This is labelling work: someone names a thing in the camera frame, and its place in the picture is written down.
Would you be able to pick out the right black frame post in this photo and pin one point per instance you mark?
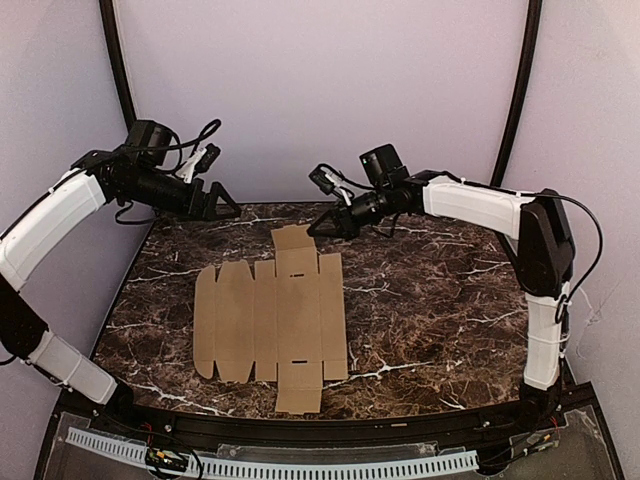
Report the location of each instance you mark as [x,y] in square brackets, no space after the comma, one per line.
[525,63]

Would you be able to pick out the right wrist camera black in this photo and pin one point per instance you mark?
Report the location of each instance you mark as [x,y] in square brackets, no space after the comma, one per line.
[319,177]

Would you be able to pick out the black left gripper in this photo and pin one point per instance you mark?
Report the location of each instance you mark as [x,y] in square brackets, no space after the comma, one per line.
[198,198]

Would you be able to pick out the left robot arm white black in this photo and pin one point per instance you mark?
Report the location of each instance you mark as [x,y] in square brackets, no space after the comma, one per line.
[151,167]

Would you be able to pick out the brown cardboard box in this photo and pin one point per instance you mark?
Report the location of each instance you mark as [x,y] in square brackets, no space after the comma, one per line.
[279,320]

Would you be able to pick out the white slotted cable duct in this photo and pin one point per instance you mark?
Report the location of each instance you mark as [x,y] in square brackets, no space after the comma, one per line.
[235,462]

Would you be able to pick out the left black frame post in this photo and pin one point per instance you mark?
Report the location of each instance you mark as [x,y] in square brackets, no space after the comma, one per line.
[117,61]

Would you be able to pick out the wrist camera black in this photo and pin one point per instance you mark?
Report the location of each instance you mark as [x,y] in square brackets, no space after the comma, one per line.
[319,177]
[204,157]

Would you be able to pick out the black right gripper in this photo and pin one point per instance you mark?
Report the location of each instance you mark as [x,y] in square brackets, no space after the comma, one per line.
[345,220]

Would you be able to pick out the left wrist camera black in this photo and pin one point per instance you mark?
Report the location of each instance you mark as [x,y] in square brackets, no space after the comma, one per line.
[204,157]

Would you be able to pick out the small green circuit board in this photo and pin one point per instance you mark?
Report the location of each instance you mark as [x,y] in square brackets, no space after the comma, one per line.
[166,459]

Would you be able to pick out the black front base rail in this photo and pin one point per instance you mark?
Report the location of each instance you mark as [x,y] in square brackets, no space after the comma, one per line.
[493,425]

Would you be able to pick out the black frame post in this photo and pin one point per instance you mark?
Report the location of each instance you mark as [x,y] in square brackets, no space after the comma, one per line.
[525,63]
[117,61]

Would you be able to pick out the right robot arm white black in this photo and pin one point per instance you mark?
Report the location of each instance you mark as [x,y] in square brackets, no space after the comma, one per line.
[535,233]

